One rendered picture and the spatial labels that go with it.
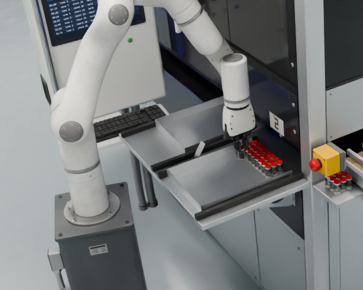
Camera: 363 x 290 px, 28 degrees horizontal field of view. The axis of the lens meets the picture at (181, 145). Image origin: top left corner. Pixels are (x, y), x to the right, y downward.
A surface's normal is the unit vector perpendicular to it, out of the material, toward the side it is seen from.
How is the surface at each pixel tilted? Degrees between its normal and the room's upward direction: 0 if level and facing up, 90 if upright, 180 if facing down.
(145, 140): 0
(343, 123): 90
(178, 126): 0
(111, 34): 124
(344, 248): 90
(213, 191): 0
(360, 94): 90
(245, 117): 91
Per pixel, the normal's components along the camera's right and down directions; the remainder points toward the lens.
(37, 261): -0.12, -0.84
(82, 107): 0.42, 0.10
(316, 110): 0.44, 0.43
